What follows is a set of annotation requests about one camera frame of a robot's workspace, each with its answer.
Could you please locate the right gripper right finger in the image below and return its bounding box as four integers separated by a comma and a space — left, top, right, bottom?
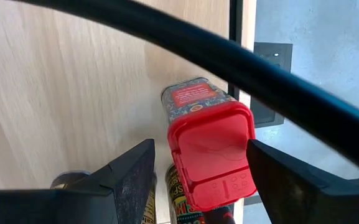
246, 139, 359, 224

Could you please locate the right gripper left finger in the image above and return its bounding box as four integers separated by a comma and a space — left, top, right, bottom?
0, 138, 156, 224

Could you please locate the smoked paprika tin red lid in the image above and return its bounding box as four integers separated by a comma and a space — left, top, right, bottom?
161, 77, 258, 212

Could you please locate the black box with indicator light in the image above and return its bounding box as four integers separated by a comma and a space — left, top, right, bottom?
249, 42, 294, 129

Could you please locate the wooden shelf black metal frame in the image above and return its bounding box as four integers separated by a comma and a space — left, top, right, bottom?
0, 0, 230, 224

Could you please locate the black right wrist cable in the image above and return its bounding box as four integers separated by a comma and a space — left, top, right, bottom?
9, 0, 359, 181

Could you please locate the black aluminium table frame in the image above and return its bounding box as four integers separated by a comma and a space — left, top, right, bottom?
228, 0, 245, 101

